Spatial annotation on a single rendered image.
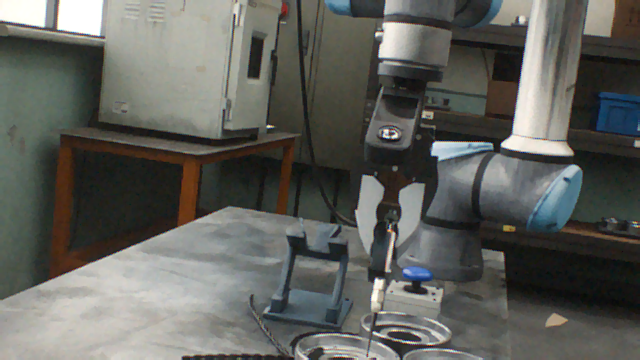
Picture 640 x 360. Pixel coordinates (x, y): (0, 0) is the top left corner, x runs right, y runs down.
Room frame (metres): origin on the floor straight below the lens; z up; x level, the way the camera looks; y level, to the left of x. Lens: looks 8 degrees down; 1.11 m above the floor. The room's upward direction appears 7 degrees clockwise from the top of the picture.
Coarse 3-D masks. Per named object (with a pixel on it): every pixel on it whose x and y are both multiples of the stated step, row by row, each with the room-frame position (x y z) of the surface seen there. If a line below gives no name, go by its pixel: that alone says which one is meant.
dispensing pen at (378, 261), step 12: (396, 216) 0.83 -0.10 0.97; (384, 240) 0.80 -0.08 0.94; (372, 252) 0.79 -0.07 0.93; (384, 252) 0.79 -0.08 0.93; (372, 264) 0.79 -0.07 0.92; (384, 264) 0.79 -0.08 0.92; (372, 276) 0.80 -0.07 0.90; (384, 276) 0.79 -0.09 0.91; (384, 288) 0.79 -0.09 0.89; (372, 300) 0.78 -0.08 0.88; (372, 312) 0.77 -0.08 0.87; (372, 324) 0.77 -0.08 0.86
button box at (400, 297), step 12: (396, 288) 0.97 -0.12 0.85; (408, 288) 0.97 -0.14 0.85; (420, 288) 0.97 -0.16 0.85; (432, 288) 1.00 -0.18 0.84; (396, 300) 0.94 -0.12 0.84; (408, 300) 0.94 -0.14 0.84; (420, 300) 0.94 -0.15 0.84; (432, 300) 0.94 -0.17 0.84; (408, 312) 0.94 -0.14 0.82; (420, 312) 0.94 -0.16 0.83; (432, 312) 0.93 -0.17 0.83
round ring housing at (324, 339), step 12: (312, 336) 0.76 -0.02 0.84; (324, 336) 0.77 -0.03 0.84; (336, 336) 0.77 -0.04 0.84; (348, 336) 0.77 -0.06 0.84; (300, 348) 0.73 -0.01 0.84; (324, 348) 0.76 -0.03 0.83; (336, 348) 0.76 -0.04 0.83; (348, 348) 0.77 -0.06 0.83; (360, 348) 0.77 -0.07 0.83; (372, 348) 0.76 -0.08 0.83; (384, 348) 0.75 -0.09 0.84
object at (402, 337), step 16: (368, 320) 0.86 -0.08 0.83; (384, 320) 0.87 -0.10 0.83; (400, 320) 0.88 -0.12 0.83; (416, 320) 0.87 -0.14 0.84; (432, 320) 0.87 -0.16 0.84; (368, 336) 0.80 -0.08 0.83; (384, 336) 0.79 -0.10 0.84; (400, 336) 0.85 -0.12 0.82; (416, 336) 0.84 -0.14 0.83; (448, 336) 0.82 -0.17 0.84; (400, 352) 0.78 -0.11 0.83
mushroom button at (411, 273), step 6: (408, 270) 0.97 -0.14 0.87; (414, 270) 0.97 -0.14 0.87; (420, 270) 0.97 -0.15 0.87; (426, 270) 0.97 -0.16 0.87; (408, 276) 0.96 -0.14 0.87; (414, 276) 0.96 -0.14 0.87; (420, 276) 0.95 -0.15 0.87; (426, 276) 0.96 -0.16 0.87; (432, 276) 0.97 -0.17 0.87; (414, 282) 0.97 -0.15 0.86; (420, 282) 0.97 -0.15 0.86; (414, 288) 0.97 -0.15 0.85
